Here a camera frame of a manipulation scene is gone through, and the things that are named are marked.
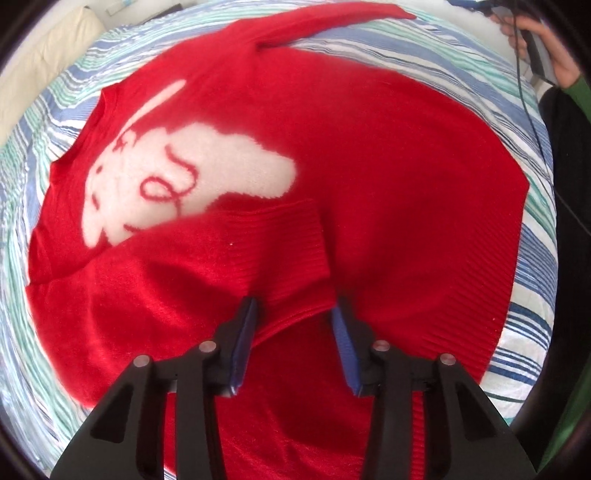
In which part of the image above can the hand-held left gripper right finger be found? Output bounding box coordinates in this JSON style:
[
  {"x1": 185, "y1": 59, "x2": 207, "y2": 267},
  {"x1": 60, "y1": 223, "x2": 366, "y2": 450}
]
[{"x1": 330, "y1": 305, "x2": 539, "y2": 480}]

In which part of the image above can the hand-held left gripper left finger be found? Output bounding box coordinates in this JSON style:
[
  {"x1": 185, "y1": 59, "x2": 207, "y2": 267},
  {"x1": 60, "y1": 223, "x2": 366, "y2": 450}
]
[{"x1": 50, "y1": 296, "x2": 259, "y2": 480}]

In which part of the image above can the red sweater with white rabbit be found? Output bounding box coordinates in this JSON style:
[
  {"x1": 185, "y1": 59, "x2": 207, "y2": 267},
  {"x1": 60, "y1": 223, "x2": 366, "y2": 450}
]
[{"x1": 28, "y1": 0, "x2": 529, "y2": 480}]

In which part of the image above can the person's right forearm green sleeve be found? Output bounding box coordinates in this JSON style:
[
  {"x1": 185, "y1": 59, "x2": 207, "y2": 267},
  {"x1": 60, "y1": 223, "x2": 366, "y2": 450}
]
[{"x1": 560, "y1": 75, "x2": 591, "y2": 144}]

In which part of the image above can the person's right hand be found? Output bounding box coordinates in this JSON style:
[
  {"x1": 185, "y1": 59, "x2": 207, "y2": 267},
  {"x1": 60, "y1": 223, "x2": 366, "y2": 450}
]
[{"x1": 490, "y1": 11, "x2": 583, "y2": 88}]

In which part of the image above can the person's dark clothing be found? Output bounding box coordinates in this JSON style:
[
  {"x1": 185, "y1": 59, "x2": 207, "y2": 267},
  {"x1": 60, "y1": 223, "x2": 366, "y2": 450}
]
[{"x1": 508, "y1": 85, "x2": 591, "y2": 467}]

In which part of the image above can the blue green striped bedsheet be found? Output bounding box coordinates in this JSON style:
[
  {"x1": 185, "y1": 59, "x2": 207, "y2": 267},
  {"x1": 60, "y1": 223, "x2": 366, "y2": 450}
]
[{"x1": 0, "y1": 0, "x2": 561, "y2": 480}]

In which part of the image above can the cream padded cushion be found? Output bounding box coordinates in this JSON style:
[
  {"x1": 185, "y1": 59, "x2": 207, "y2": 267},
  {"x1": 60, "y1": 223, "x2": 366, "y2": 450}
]
[{"x1": 0, "y1": 4, "x2": 114, "y2": 148}]

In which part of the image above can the black cable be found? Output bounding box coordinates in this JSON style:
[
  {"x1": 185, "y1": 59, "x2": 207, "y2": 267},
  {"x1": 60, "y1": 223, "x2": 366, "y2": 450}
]
[{"x1": 515, "y1": 21, "x2": 575, "y2": 220}]

